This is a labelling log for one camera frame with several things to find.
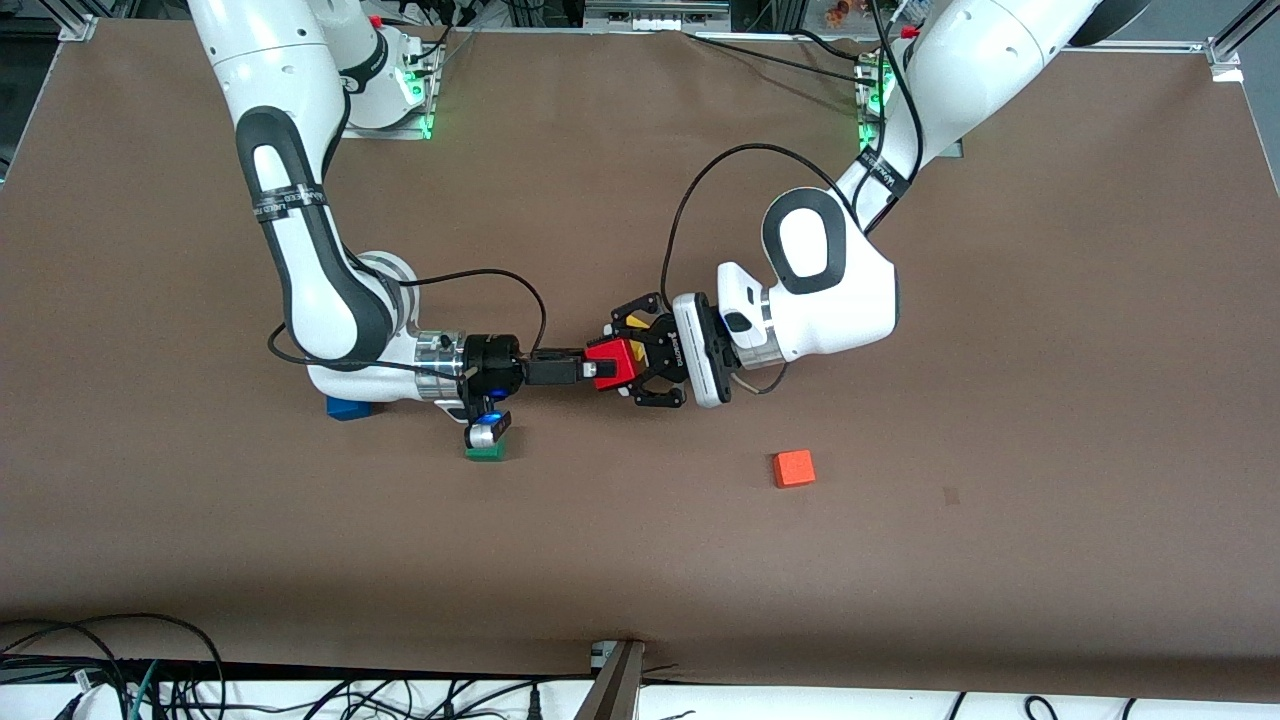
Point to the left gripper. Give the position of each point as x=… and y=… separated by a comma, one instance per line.
x=664, y=349

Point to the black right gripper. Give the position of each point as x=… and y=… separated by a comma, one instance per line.
x=496, y=366

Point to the red cube block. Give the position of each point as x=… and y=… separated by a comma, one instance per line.
x=622, y=362

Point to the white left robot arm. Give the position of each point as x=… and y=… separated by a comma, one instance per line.
x=840, y=290

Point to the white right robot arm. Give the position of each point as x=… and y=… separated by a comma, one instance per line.
x=300, y=250

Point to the yellow cube block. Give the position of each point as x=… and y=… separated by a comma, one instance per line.
x=634, y=322

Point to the green cube block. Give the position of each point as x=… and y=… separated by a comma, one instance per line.
x=490, y=454

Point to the orange cube block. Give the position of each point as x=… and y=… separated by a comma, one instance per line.
x=794, y=468

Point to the blue cube block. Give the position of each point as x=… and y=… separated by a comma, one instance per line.
x=345, y=409

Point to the aluminium profile bar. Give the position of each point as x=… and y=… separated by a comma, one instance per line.
x=612, y=690

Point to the white power strip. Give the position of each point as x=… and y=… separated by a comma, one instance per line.
x=655, y=14

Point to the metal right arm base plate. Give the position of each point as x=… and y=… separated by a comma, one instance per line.
x=415, y=125

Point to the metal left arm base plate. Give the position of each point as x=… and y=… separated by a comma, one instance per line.
x=866, y=100

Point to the aluminium corner bracket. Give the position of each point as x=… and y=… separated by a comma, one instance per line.
x=1225, y=58

